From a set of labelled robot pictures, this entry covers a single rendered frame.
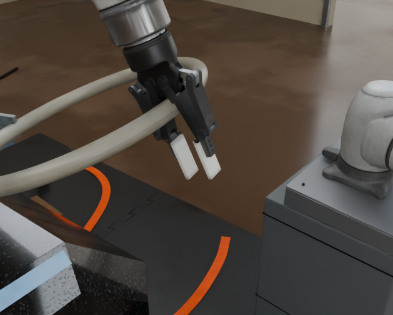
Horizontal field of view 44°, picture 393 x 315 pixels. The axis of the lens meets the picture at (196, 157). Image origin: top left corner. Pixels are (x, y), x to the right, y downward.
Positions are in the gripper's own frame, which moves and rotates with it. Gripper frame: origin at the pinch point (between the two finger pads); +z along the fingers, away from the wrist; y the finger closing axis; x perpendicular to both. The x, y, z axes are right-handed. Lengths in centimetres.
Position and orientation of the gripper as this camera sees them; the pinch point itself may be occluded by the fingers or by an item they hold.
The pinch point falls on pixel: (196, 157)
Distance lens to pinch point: 77.9
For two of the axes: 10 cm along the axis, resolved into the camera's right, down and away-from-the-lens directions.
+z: 3.7, 8.5, 3.8
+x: -5.4, 5.3, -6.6
